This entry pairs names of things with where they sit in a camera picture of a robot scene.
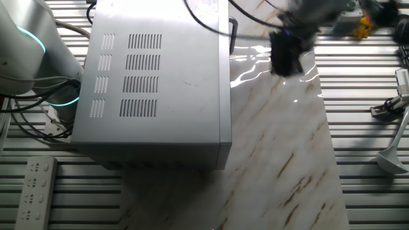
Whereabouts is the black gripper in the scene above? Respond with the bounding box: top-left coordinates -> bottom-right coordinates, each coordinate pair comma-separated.
269,29 -> 316,78

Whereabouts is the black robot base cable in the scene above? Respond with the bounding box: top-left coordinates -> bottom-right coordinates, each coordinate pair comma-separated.
0,78 -> 82,113

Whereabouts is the black keyboard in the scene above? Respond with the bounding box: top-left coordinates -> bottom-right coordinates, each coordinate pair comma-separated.
398,44 -> 409,70

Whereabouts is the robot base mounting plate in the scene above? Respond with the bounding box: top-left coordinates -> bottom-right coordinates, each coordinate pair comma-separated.
43,105 -> 75,143

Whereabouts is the small metal clamp bracket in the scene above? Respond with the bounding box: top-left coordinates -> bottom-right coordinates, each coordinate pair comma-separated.
370,95 -> 409,121

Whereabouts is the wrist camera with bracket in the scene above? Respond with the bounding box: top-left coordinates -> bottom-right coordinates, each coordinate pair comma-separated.
360,0 -> 400,28

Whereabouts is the white power strip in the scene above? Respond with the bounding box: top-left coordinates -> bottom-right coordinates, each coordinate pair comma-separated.
14,155 -> 59,230

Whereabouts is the thick grey cable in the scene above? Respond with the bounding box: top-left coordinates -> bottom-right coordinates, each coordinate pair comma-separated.
54,19 -> 92,41

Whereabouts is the white marble pattern board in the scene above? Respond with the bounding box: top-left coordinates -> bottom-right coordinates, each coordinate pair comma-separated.
118,0 -> 351,230

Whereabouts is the black computer mouse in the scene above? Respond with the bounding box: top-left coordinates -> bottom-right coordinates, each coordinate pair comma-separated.
392,21 -> 409,45

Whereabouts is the black microwave power cord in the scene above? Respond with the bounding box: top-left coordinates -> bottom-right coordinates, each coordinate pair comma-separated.
86,0 -> 97,26

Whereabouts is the thin grey cable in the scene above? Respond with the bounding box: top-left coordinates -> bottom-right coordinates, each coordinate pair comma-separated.
8,98 -> 73,140

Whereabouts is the yellow pony toy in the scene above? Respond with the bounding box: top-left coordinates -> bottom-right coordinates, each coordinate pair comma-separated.
352,15 -> 375,41

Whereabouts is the silver microwave oven body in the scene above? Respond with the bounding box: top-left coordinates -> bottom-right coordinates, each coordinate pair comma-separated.
70,0 -> 222,171

